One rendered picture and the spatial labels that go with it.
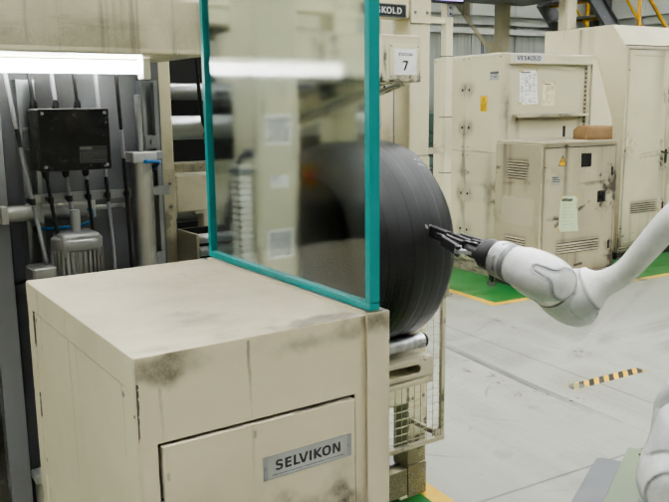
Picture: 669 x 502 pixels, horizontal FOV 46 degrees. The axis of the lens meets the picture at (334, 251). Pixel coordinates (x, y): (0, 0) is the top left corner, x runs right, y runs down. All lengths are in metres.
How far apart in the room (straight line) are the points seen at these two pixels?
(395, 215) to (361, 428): 0.90
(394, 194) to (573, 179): 5.00
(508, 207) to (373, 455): 5.85
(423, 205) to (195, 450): 1.18
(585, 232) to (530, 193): 0.66
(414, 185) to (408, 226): 0.12
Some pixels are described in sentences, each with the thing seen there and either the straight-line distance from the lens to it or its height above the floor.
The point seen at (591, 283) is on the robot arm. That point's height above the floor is 1.17.
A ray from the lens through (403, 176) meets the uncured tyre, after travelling 2.11.
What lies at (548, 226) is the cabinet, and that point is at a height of 0.56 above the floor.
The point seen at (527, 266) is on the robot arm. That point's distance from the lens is 1.79.
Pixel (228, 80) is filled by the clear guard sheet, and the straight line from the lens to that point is 1.53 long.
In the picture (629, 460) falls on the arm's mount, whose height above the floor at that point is 0.71.
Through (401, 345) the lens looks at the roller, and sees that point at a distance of 2.25.
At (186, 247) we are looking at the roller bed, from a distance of 2.45.
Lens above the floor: 1.57
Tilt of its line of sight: 10 degrees down
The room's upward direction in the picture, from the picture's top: 1 degrees counter-clockwise
